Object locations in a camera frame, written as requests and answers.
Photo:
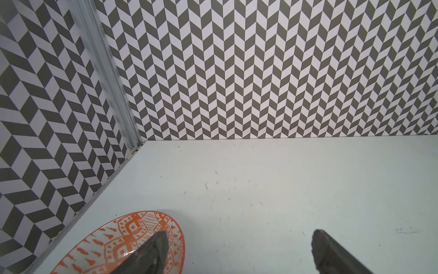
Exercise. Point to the aluminium corner post left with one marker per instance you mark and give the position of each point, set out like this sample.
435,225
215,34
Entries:
92,33

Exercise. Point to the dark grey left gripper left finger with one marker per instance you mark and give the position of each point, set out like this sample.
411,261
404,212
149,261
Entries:
149,258

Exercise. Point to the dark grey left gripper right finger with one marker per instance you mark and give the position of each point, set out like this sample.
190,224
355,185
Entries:
332,258

